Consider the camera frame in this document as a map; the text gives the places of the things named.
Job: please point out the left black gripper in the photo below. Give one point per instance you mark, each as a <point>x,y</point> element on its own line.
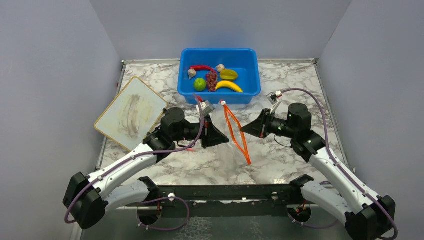
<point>211,136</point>

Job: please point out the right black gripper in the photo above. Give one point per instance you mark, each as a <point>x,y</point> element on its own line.
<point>260,127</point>

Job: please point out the clear zip bag orange zipper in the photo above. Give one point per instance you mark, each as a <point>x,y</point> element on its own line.
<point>262,152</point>

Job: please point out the purple grape bunch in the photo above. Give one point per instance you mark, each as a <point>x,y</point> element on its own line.
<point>211,81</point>

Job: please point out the yellow green starfruit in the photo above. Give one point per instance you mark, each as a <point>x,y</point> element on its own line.
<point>228,75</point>

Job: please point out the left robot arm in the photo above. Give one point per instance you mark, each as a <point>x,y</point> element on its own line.
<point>89,197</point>

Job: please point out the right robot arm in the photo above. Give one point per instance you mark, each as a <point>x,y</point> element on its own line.
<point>365,214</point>

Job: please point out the green lime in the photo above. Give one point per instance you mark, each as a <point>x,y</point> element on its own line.
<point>199,84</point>

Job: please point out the yellow banana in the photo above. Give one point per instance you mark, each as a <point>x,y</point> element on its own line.
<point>229,85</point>

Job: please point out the blue plastic bin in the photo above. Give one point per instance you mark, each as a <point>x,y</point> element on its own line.
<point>241,60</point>

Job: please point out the left garlic bulb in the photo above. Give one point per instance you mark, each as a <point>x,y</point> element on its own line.
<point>191,73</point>

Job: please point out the garlic bulb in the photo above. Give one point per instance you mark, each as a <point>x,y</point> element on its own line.
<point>191,73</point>
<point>219,68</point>

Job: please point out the right garlic bulb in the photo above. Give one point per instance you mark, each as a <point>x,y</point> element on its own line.
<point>219,68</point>

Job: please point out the red chili pepper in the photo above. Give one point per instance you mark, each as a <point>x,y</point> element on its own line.
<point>202,68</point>

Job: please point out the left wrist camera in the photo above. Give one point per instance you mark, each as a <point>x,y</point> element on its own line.
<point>207,108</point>

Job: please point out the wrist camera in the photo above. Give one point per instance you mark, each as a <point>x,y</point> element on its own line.
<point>207,108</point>
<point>273,98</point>

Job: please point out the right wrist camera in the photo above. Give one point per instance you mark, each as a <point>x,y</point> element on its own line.
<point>273,98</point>

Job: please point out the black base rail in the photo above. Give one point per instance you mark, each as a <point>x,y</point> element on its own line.
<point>215,201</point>

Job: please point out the white board with wooden frame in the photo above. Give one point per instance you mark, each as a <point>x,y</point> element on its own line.
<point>132,114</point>

